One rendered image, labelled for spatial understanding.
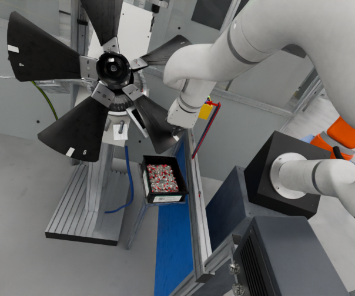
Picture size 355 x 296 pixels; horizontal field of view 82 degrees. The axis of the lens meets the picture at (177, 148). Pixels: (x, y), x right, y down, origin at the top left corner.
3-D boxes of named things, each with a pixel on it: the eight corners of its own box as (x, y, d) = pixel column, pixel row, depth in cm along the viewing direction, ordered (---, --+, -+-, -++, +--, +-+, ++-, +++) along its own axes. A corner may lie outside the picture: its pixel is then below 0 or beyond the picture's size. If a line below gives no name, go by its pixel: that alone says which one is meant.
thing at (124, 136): (115, 140, 100) (114, 126, 100) (128, 139, 102) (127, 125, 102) (113, 140, 92) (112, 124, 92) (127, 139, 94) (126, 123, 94)
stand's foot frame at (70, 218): (78, 170, 183) (78, 163, 179) (129, 180, 193) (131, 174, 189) (45, 237, 135) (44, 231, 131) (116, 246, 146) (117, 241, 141)
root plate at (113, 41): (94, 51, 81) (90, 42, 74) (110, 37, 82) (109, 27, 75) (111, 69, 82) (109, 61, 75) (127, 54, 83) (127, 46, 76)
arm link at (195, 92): (177, 102, 63) (204, 110, 65) (193, 67, 53) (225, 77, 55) (178, 84, 68) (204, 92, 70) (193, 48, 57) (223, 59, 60)
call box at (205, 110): (187, 104, 130) (194, 88, 123) (202, 108, 132) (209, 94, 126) (189, 117, 117) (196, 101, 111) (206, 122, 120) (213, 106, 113)
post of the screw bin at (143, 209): (126, 245, 148) (153, 171, 100) (130, 245, 149) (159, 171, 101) (126, 249, 146) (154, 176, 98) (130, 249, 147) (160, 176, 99)
